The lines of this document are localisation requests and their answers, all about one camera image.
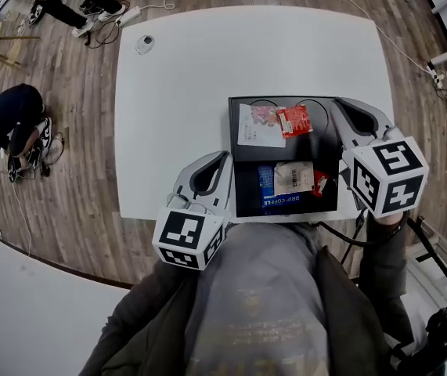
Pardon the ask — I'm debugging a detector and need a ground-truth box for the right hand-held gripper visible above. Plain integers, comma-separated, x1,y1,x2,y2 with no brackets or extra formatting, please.
328,96,431,219

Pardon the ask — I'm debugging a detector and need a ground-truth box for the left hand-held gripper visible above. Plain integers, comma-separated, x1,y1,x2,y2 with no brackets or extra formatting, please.
151,150,235,272

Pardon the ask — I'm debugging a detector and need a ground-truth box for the black drawer box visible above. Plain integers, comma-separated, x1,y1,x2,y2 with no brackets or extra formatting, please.
227,95,344,219

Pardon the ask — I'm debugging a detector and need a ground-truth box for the blue grid-print packet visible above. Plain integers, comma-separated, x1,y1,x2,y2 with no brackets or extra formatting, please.
257,165,303,210

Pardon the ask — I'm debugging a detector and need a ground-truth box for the large red packet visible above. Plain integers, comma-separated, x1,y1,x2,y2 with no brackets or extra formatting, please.
276,104,313,139

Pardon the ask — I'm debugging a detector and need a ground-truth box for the small red white packet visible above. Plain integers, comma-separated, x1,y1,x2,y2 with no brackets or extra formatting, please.
311,169,331,198

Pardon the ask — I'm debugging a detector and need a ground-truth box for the white pink-print packet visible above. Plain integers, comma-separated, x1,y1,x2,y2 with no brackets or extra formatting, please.
237,103,288,149

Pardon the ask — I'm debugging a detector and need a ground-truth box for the beige packet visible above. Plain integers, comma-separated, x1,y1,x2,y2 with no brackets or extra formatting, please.
273,161,315,197

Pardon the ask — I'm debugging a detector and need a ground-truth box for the person's left forearm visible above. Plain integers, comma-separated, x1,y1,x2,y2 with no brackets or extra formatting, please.
80,258,208,376

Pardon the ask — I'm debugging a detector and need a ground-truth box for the person's right forearm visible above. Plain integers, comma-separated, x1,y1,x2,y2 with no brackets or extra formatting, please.
358,209,416,344

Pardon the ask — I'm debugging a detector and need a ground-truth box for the white power strip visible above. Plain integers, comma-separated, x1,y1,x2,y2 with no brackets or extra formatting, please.
426,61,445,90
115,5,142,27

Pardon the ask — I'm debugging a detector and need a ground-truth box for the person's grey shirt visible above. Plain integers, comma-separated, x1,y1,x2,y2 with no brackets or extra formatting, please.
186,222,330,376

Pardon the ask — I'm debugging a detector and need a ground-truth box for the black hose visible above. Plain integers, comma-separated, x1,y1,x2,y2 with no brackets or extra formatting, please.
406,217,447,297

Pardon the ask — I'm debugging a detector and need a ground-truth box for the round cable grommet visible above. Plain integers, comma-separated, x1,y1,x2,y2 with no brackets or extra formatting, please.
134,34,156,56

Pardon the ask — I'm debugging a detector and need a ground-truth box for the black cable bundle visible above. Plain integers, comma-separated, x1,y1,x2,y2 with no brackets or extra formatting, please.
6,131,66,183

